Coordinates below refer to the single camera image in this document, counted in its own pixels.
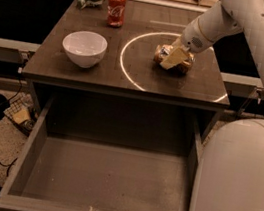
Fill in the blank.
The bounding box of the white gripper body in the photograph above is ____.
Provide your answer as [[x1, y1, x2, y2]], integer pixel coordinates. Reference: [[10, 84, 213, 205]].
[[180, 19, 213, 53]]

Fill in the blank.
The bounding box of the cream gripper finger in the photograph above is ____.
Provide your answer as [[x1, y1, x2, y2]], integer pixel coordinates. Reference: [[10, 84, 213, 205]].
[[160, 46, 189, 70], [172, 38, 183, 48]]

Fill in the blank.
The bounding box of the orange soda can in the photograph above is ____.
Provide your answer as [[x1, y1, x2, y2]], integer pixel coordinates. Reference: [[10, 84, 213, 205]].
[[153, 44, 194, 74]]

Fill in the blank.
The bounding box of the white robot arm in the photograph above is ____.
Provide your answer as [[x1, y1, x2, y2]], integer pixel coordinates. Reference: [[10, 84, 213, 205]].
[[176, 0, 264, 211]]

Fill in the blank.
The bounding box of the red cola can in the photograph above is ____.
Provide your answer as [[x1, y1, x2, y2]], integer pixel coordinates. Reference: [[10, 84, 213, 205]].
[[107, 0, 126, 28]]

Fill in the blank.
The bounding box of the white ceramic bowl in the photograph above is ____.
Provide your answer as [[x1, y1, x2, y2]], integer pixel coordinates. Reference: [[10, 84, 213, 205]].
[[62, 31, 107, 68]]

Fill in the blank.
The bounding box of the wire basket with items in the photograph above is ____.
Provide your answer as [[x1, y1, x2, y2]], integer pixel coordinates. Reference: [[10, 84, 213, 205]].
[[4, 92, 38, 137]]

